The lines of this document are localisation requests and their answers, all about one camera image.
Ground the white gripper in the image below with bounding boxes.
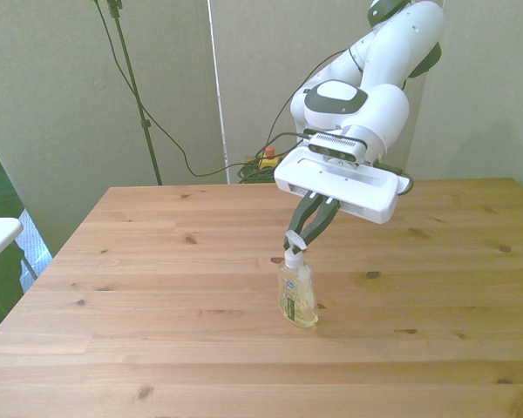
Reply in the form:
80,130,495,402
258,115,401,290
273,145,413,248

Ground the clear sanitizer pump bottle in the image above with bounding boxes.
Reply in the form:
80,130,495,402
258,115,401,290
277,230,320,328

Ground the yellow emergency stop box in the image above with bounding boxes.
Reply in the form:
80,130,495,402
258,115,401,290
256,146,284,172

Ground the white panel seam strip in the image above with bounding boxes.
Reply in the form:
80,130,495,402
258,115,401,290
206,0,231,185

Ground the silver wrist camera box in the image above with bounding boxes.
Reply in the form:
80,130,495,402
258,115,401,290
308,131,368,165

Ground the coiled green cable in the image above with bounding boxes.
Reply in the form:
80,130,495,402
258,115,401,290
236,156,280,185

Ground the short black gripper connector cable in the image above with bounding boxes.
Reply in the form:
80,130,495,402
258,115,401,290
377,161,415,196

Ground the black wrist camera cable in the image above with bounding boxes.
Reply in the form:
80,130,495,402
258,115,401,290
255,46,367,160

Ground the dark stand cable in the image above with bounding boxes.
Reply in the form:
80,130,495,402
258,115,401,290
91,0,267,179

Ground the black camera stand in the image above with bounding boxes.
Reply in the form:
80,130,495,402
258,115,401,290
106,0,164,186

